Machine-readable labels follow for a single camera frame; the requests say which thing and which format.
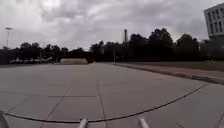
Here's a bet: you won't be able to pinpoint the grey concrete slab pavement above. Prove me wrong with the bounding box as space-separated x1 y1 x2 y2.
0 62 224 128

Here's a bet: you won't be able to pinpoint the tall chimney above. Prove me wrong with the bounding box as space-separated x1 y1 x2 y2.
123 28 128 43

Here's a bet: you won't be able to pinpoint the row of dark trees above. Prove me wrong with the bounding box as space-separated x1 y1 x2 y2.
0 27 224 65

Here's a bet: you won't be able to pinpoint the low pale structure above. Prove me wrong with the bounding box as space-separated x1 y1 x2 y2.
59 58 89 65

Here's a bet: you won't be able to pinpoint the concrete kerb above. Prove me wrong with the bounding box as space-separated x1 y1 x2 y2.
113 62 224 86

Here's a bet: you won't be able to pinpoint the robot's own part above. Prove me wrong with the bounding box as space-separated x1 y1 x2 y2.
78 117 89 128
138 118 151 128

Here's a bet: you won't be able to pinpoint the grass strip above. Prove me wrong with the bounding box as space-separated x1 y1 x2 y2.
128 60 224 72

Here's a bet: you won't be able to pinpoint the floodlight pole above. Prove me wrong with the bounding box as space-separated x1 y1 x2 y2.
4 26 13 49

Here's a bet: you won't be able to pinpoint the pale multi-storey building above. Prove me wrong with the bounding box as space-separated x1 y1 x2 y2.
203 2 224 42

